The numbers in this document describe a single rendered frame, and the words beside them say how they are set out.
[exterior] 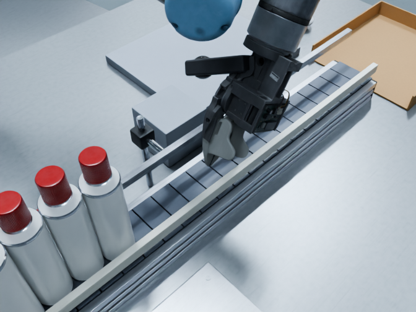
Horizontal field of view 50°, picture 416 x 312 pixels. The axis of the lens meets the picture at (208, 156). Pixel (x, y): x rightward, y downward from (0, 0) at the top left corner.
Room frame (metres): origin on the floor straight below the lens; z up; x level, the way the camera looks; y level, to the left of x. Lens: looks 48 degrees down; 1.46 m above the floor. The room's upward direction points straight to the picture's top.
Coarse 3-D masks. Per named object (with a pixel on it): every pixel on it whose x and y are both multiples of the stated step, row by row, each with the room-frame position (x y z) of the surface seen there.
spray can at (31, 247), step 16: (16, 192) 0.29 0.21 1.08; (0, 208) 0.27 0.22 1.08; (16, 208) 0.27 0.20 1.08; (32, 208) 0.30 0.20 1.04; (0, 224) 0.26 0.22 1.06; (16, 224) 0.26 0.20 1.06; (32, 224) 0.28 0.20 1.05; (0, 240) 0.26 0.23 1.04; (16, 240) 0.26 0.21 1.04; (32, 240) 0.26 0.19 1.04; (48, 240) 0.28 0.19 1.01; (16, 256) 0.25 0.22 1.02; (32, 256) 0.26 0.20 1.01; (48, 256) 0.27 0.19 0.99; (32, 272) 0.25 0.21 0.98; (48, 272) 0.26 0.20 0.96; (64, 272) 0.28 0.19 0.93; (32, 288) 0.25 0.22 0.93; (48, 288) 0.25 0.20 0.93; (64, 288) 0.27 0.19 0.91; (48, 304) 0.25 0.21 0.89
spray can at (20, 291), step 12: (0, 252) 0.24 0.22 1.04; (0, 264) 0.23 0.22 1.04; (12, 264) 0.24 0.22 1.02; (0, 276) 0.22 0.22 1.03; (12, 276) 0.23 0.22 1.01; (0, 288) 0.22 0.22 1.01; (12, 288) 0.22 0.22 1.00; (24, 288) 0.24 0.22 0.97; (0, 300) 0.21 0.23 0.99; (12, 300) 0.22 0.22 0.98; (24, 300) 0.23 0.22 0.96; (36, 300) 0.24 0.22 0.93
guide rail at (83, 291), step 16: (352, 80) 0.70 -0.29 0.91; (336, 96) 0.65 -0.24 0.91; (320, 112) 0.62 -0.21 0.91; (288, 128) 0.56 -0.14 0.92; (272, 144) 0.52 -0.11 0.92; (256, 160) 0.49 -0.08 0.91; (224, 176) 0.45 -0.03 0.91; (240, 176) 0.47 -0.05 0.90; (208, 192) 0.42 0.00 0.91; (192, 208) 0.39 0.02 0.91; (160, 224) 0.36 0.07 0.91; (176, 224) 0.37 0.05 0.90; (144, 240) 0.34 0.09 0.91; (128, 256) 0.31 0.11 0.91; (112, 272) 0.29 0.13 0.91; (80, 288) 0.26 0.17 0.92; (96, 288) 0.27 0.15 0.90; (64, 304) 0.24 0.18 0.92
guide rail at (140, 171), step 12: (336, 36) 0.78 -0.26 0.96; (348, 36) 0.80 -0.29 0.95; (324, 48) 0.74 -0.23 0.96; (300, 60) 0.70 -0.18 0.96; (312, 60) 0.71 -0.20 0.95; (192, 132) 0.51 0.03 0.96; (180, 144) 0.48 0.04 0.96; (156, 156) 0.45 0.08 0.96; (168, 156) 0.46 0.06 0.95; (144, 168) 0.43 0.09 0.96; (132, 180) 0.41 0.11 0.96
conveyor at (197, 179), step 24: (336, 72) 0.77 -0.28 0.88; (312, 96) 0.69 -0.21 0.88; (288, 120) 0.62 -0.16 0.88; (264, 144) 0.56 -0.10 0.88; (288, 144) 0.56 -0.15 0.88; (192, 168) 0.50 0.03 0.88; (216, 168) 0.50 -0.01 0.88; (168, 192) 0.45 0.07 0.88; (192, 192) 0.45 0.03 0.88; (144, 216) 0.40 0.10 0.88; (168, 216) 0.40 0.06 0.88; (192, 216) 0.40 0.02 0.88
